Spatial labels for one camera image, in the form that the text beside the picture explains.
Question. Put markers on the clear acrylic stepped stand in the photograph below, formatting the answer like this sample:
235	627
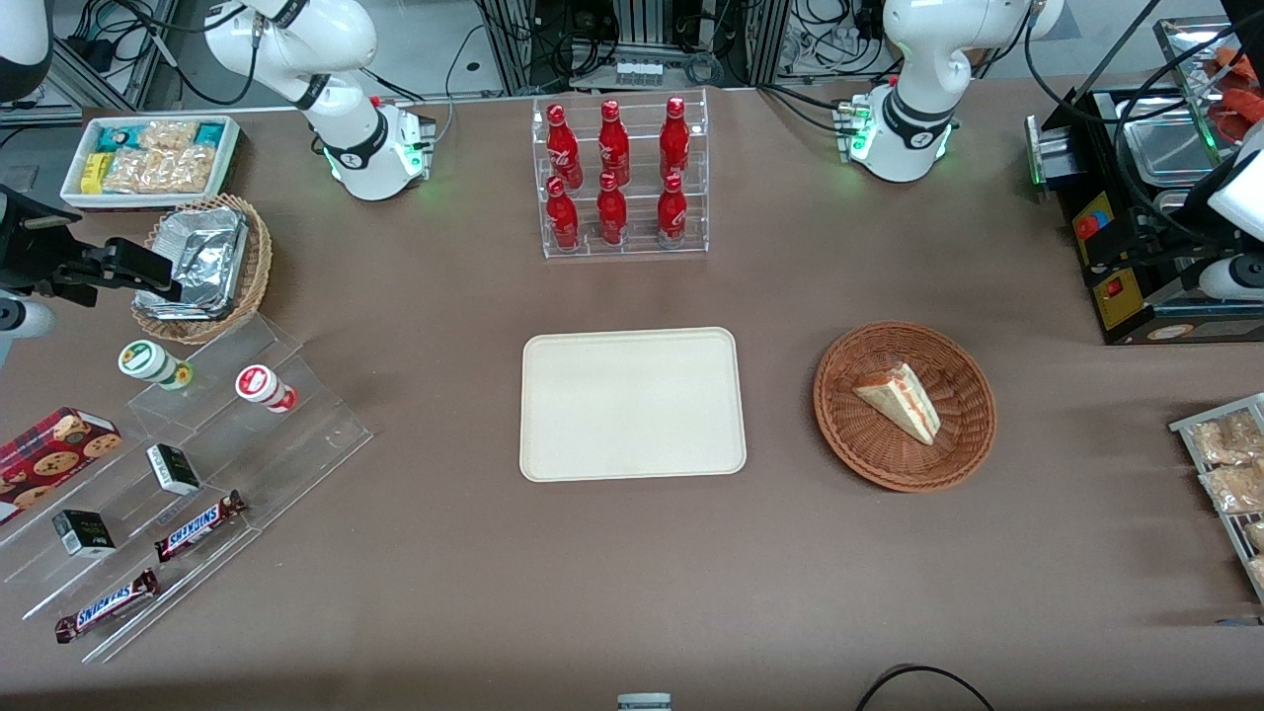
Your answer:
296	444

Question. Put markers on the white snack tray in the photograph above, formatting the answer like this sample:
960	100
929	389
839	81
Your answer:
229	158

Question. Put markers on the brown wicker basket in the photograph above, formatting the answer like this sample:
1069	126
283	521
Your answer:
869	454

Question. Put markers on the red lid cup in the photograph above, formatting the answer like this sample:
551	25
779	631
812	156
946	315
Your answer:
259	384

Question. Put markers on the cream plastic tray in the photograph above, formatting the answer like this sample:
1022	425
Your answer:
632	405

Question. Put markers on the red sausage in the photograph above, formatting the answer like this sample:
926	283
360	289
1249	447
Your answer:
1234	64
1239	118

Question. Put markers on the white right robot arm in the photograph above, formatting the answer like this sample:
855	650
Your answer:
346	39

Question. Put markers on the red cola bottle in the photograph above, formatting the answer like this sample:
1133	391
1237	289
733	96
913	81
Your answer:
563	217
613	143
671	212
674	138
611	212
563	148

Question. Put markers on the clear bag of crackers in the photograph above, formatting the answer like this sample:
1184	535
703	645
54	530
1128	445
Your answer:
163	170

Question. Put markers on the red cookie box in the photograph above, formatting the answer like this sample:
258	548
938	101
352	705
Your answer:
49	454

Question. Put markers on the grey device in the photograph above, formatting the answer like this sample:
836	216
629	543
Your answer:
644	703

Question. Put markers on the small black box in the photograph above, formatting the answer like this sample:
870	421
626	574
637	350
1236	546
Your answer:
174	470
84	534

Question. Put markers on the clear acrylic bottle rack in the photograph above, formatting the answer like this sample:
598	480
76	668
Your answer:
637	247

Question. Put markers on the Snickers bar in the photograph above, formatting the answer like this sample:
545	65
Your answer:
197	525
105	606

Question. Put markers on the white power strip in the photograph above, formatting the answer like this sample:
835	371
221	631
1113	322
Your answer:
638	73

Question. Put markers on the steel food pan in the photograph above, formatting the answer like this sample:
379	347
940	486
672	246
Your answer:
1175	207
1170	148

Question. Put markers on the aluminium foil container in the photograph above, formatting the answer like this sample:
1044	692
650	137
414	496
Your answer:
202	257

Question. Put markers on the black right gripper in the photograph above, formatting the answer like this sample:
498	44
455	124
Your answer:
28	253

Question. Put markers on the triangular sandwich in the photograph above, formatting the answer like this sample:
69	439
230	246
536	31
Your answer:
901	400

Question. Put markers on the green lid cup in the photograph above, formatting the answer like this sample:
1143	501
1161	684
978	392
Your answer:
146	360

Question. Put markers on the yellow snack packet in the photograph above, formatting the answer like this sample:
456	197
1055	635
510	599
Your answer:
96	173

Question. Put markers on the tray of packaged pastries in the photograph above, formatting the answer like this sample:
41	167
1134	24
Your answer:
1190	427

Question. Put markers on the clear bag of snacks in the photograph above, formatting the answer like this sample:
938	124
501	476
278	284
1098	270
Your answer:
1224	439
1234	489

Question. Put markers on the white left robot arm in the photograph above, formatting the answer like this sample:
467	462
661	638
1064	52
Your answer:
918	59

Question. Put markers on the light wicker basket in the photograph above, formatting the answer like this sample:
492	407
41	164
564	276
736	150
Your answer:
259	267

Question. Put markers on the black food warmer machine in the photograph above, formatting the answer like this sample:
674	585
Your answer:
1121	296

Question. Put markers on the teal snack packet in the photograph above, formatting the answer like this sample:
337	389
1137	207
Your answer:
117	136
209	133

